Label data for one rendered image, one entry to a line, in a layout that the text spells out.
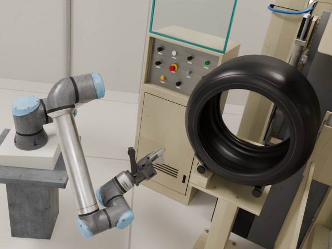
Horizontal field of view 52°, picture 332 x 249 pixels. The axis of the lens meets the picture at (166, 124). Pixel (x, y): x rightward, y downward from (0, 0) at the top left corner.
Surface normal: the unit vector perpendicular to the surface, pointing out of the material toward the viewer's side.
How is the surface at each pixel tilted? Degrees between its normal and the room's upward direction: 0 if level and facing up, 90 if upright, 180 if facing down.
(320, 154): 90
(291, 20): 90
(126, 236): 0
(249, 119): 90
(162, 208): 0
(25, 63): 90
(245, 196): 0
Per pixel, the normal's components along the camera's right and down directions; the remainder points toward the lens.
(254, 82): -0.43, 0.21
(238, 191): 0.15, -0.86
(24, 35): 0.04, 0.50
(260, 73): -0.20, -0.38
